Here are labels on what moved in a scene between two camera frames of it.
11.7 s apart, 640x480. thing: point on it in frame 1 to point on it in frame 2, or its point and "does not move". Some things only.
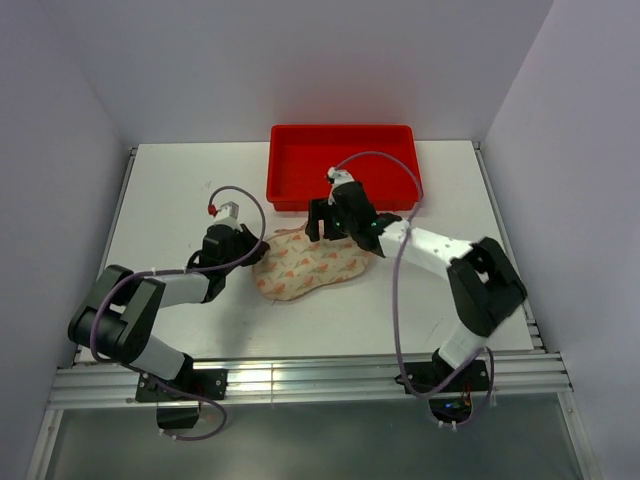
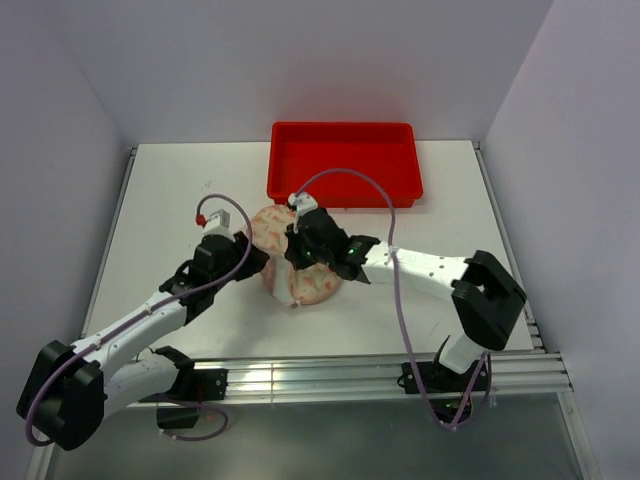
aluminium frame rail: [82, 382] does not move
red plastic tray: [382, 157] does not move
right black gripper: [318, 209] to [293, 251]
